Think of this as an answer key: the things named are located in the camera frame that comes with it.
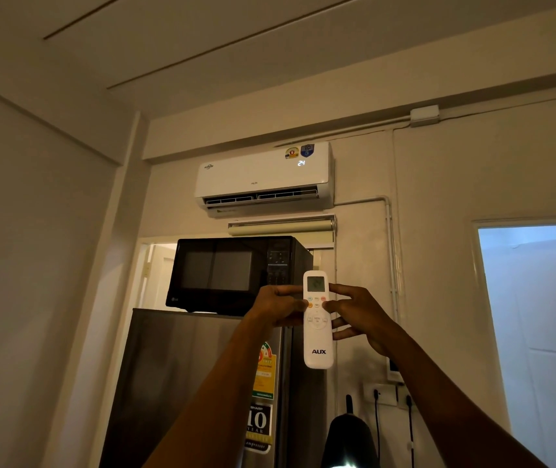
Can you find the black warranty sticker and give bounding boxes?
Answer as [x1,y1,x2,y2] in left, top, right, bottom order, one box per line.
[244,402,274,455]

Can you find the person's right forearm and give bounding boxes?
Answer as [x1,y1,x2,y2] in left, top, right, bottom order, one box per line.
[378,329,549,468]

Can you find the white junction box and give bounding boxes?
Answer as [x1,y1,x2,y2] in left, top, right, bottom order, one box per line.
[409,104,441,128]

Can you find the person's left hand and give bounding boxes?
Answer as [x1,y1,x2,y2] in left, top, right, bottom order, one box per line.
[243,285,310,328]

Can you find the white wall air conditioner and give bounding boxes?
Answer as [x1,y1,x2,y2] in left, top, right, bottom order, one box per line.
[194,140,335,219]

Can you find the white remote control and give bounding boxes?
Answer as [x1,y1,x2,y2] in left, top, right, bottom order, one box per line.
[302,270,334,370]

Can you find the black microwave oven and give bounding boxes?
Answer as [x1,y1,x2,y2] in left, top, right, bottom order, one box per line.
[165,236,314,317]

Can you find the white door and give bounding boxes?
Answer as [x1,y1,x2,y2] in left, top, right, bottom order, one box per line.
[140,243,178,311]

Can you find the white wall power socket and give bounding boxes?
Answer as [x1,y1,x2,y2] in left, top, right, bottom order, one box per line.
[362,382,416,410]

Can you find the stainless steel refrigerator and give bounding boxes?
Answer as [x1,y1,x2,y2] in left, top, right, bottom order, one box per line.
[99,308,328,468]

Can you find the white wall conduit pipe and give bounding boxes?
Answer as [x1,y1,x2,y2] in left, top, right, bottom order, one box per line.
[333,195,402,323]

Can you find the rolled window blind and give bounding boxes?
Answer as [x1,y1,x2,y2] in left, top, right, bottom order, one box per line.
[228,215,337,237]

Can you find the black kettle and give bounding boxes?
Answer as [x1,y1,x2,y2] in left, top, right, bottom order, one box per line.
[320,395,380,468]

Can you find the yellow energy label sticker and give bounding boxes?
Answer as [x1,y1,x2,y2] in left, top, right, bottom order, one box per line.
[252,341,278,401]

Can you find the black power cable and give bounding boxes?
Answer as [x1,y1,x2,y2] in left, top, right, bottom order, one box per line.
[406,395,415,468]
[373,390,381,461]

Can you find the frosted glass window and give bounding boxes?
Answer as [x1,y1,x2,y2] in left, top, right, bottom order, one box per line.
[477,223,556,468]

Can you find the person's right hand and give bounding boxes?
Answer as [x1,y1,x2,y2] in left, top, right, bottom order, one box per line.
[321,283,400,358]

